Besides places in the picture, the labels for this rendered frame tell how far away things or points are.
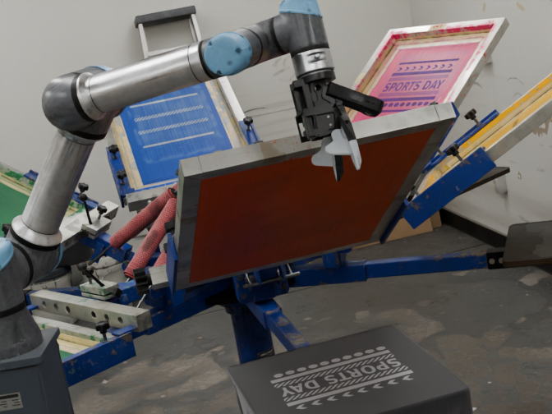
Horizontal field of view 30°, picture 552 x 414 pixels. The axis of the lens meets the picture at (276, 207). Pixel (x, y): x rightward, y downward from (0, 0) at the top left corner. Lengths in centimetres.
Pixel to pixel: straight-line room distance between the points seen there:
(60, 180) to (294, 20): 63
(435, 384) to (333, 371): 28
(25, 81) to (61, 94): 456
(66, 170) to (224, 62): 53
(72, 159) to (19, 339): 40
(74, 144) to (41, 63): 440
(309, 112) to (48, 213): 67
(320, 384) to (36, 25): 451
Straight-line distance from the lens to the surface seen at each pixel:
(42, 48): 659
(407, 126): 215
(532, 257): 310
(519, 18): 566
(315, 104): 194
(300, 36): 195
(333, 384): 240
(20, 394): 227
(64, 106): 203
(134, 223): 347
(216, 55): 186
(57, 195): 226
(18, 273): 227
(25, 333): 227
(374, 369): 245
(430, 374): 238
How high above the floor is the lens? 189
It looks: 13 degrees down
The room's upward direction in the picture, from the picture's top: 10 degrees counter-clockwise
